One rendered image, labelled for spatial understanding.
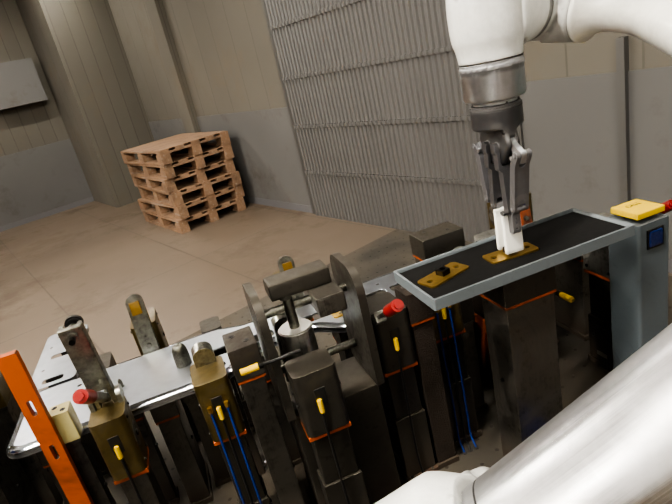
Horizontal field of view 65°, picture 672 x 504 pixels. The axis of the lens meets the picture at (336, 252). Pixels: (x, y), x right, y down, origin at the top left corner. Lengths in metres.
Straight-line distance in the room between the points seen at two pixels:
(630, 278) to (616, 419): 0.73
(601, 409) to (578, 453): 0.03
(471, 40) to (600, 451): 0.56
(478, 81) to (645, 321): 0.56
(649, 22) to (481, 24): 0.20
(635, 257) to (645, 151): 2.23
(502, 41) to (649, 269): 0.51
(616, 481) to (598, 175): 3.09
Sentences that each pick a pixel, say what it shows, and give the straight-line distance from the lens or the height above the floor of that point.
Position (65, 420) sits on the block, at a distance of 1.05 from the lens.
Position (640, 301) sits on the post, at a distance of 1.10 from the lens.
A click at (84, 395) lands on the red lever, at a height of 1.14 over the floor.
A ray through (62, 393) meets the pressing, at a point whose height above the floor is 1.00.
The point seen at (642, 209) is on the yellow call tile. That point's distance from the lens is 1.05.
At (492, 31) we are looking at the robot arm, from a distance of 0.78.
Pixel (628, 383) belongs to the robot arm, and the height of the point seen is 1.30.
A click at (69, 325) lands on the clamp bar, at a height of 1.21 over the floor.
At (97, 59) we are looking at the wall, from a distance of 8.89.
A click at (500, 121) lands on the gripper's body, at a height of 1.38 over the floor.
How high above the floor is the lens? 1.52
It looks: 20 degrees down
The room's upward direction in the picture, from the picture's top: 13 degrees counter-clockwise
